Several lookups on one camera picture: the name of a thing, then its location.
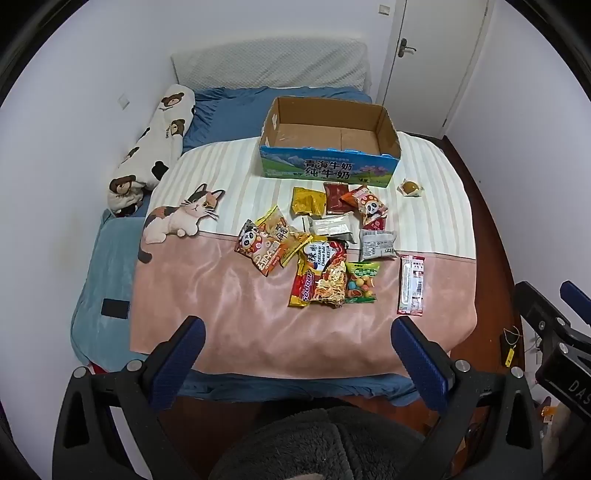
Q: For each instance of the green candy packet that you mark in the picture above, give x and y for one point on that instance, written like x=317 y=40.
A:
x=361 y=281

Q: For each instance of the grey fleece pants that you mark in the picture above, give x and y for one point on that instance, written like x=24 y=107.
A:
x=323 y=447

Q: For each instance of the white wall socket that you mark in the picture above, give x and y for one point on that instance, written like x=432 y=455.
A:
x=124 y=102

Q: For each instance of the black phone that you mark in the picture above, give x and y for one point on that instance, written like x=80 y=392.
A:
x=115 y=308

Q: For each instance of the gold foil snack packet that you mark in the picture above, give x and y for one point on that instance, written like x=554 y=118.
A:
x=308 y=202

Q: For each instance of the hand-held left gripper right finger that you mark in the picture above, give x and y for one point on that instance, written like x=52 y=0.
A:
x=418 y=360

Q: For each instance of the instant noodle packet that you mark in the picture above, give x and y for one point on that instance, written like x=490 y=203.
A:
x=323 y=277

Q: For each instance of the orange panda snack packet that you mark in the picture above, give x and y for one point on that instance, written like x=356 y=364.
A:
x=256 y=247

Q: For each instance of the grey white snack packet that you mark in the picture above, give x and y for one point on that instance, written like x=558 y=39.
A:
x=377 y=244

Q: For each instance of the yellow cracker packet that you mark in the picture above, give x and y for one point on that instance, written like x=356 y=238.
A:
x=274 y=224

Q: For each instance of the bear print pillow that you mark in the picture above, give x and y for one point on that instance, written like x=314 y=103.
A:
x=152 y=143

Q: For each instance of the dark red snack packet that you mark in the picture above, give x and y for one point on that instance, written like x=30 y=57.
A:
x=336 y=198

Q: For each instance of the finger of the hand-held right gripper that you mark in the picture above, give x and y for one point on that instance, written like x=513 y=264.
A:
x=575 y=293
x=538 y=309

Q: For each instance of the light blue blanket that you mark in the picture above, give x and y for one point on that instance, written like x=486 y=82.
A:
x=101 y=258

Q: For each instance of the red white sausage packet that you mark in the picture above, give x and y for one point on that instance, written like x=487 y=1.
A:
x=412 y=284

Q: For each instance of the white door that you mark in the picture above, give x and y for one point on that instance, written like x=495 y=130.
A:
x=429 y=83

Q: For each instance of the round brown egg snack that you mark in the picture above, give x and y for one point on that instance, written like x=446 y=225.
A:
x=410 y=188

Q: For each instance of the cat print striped blanket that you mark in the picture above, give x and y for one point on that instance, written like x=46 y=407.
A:
x=231 y=314

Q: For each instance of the white headboard cushion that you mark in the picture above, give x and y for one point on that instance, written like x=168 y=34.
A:
x=277 y=62

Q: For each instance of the cardboard box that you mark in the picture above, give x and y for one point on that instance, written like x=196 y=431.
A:
x=323 y=170

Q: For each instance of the white red panda snack packet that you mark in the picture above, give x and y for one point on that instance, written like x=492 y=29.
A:
x=371 y=206

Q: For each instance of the yellow tag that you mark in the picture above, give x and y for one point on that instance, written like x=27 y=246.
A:
x=509 y=356

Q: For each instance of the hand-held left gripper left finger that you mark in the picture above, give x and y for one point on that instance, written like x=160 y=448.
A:
x=182 y=360

